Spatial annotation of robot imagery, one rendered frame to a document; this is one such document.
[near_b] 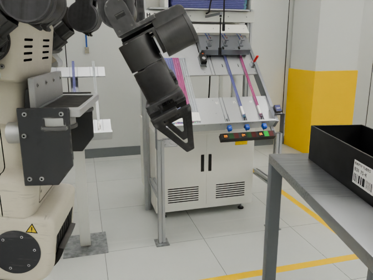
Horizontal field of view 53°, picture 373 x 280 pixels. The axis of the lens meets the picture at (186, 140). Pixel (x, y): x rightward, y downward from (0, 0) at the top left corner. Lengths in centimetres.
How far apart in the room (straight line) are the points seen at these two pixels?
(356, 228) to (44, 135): 66
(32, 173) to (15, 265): 23
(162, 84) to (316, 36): 360
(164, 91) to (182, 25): 11
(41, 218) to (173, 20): 51
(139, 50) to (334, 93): 377
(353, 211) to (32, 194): 71
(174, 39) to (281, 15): 392
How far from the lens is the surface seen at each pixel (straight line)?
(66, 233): 102
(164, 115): 60
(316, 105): 421
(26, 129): 81
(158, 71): 64
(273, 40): 449
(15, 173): 90
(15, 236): 92
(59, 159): 81
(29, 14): 64
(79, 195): 226
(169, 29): 63
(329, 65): 424
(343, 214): 92
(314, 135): 126
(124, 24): 62
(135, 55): 63
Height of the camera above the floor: 116
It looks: 14 degrees down
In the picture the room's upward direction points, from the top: straight up
